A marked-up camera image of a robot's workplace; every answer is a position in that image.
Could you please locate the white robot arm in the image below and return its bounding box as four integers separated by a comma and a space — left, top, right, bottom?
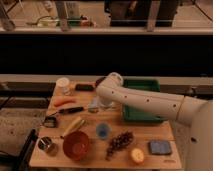
95, 72, 213, 171

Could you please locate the purple bowl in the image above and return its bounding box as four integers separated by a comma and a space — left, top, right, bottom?
95, 77, 106, 88

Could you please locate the grey blue cloth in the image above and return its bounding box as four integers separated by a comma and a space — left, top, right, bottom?
88, 97, 99, 113

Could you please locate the black rectangular block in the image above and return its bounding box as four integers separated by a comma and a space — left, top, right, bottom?
75, 84, 94, 91

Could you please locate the green plastic tray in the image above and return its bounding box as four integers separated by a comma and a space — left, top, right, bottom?
122, 79, 165, 123

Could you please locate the blue cup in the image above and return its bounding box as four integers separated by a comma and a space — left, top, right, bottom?
96, 123, 110, 140

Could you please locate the orange carrot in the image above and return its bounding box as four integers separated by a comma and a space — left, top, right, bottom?
53, 99, 76, 107

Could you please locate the purple grape bunch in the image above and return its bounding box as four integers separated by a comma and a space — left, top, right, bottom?
105, 132, 134, 160

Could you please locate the wooden table board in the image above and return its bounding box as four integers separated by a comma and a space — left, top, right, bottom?
29, 81, 183, 170

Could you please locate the orange red bowl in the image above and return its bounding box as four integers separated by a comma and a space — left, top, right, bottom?
63, 131, 90, 161

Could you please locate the halved orange fruit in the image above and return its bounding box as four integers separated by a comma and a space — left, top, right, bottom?
130, 148, 145, 164

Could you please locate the blue sponge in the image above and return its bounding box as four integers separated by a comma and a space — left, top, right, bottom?
148, 140, 172, 155

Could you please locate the metal cup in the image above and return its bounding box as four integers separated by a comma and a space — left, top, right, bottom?
38, 137, 58, 156

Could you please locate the black handled knife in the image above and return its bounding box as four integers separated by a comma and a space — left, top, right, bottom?
48, 106, 85, 117

